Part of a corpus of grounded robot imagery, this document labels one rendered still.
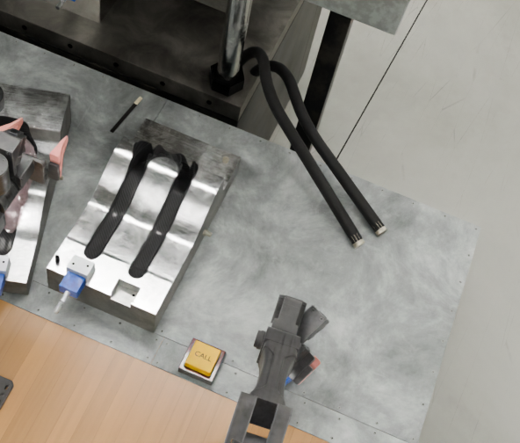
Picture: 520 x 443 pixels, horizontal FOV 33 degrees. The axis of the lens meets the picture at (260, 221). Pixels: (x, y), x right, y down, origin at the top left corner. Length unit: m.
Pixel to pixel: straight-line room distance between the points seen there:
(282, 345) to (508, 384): 1.56
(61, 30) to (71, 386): 1.05
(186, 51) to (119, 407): 1.05
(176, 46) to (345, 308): 0.90
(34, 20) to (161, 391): 1.14
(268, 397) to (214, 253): 0.68
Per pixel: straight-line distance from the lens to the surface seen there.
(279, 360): 1.59
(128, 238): 2.01
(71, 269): 1.93
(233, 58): 2.33
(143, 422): 1.91
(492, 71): 3.89
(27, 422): 1.92
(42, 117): 2.18
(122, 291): 1.97
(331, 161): 2.23
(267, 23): 2.62
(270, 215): 2.18
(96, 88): 2.38
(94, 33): 2.53
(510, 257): 3.34
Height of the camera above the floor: 2.60
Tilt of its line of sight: 56 degrees down
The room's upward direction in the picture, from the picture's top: 16 degrees clockwise
